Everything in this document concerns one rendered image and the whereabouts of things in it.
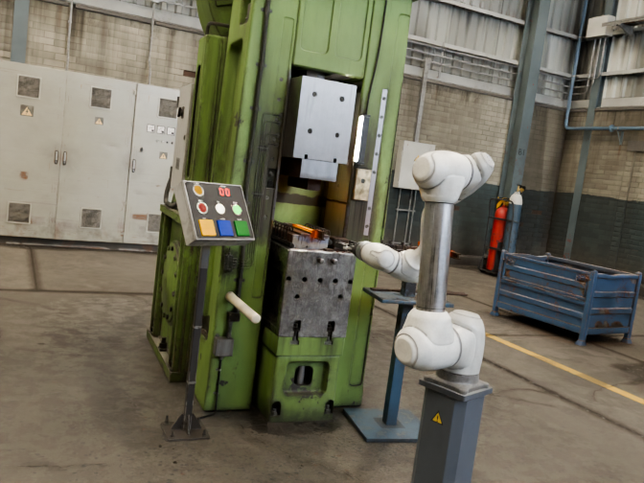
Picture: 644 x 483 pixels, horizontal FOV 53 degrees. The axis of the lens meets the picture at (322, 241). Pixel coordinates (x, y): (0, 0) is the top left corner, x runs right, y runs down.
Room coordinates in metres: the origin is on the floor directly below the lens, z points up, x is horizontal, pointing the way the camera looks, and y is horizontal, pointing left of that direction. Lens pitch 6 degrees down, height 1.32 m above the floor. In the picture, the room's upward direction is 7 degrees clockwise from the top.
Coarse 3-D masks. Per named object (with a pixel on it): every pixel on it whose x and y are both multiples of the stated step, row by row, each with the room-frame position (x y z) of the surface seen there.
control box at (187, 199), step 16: (176, 192) 2.86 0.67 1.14; (192, 192) 2.84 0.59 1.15; (208, 192) 2.91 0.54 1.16; (224, 192) 2.98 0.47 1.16; (240, 192) 3.06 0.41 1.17; (192, 208) 2.80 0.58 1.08; (208, 208) 2.87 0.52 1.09; (224, 208) 2.94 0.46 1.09; (192, 224) 2.77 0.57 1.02; (192, 240) 2.76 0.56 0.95; (208, 240) 2.79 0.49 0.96; (224, 240) 2.86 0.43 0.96; (240, 240) 2.93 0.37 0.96
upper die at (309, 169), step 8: (288, 160) 3.40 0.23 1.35; (296, 160) 3.30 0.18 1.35; (304, 160) 3.24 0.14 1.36; (312, 160) 3.26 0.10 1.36; (280, 168) 3.51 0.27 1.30; (288, 168) 3.39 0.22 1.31; (296, 168) 3.29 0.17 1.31; (304, 168) 3.24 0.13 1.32; (312, 168) 3.26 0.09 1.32; (320, 168) 3.28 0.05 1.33; (328, 168) 3.29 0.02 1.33; (336, 168) 3.31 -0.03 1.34; (296, 176) 3.28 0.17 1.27; (304, 176) 3.24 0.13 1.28; (312, 176) 3.26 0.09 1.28; (320, 176) 3.28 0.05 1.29; (328, 176) 3.30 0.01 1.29
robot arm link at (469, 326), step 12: (456, 312) 2.31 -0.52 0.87; (468, 312) 2.33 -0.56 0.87; (456, 324) 2.28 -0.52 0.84; (468, 324) 2.26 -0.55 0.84; (480, 324) 2.29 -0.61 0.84; (468, 336) 2.24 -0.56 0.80; (480, 336) 2.28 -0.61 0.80; (468, 348) 2.24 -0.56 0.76; (480, 348) 2.28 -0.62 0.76; (468, 360) 2.25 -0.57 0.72; (480, 360) 2.29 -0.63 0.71; (456, 372) 2.27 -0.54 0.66; (468, 372) 2.27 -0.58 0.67
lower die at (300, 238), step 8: (280, 224) 3.60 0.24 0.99; (288, 224) 3.57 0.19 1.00; (272, 232) 3.51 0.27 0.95; (288, 232) 3.34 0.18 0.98; (296, 232) 3.31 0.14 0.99; (304, 232) 3.34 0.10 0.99; (288, 240) 3.28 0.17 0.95; (296, 240) 3.24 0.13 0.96; (304, 240) 3.26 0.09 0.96; (312, 240) 3.28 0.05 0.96; (328, 240) 3.32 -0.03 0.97; (312, 248) 3.28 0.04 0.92; (320, 248) 3.30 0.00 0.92
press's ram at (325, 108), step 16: (304, 80) 3.22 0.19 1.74; (320, 80) 3.25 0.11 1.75; (288, 96) 3.36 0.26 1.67; (304, 96) 3.22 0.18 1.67; (320, 96) 3.26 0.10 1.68; (336, 96) 3.29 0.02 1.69; (352, 96) 3.33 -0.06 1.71; (288, 112) 3.34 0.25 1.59; (304, 112) 3.23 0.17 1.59; (320, 112) 3.26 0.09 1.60; (336, 112) 3.30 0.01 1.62; (352, 112) 3.33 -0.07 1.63; (288, 128) 3.31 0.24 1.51; (304, 128) 3.23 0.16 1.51; (320, 128) 3.27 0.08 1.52; (336, 128) 3.30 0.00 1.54; (288, 144) 3.28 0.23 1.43; (304, 144) 3.24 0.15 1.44; (320, 144) 3.27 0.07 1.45; (336, 144) 3.31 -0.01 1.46; (320, 160) 3.28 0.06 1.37; (336, 160) 3.31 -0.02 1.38
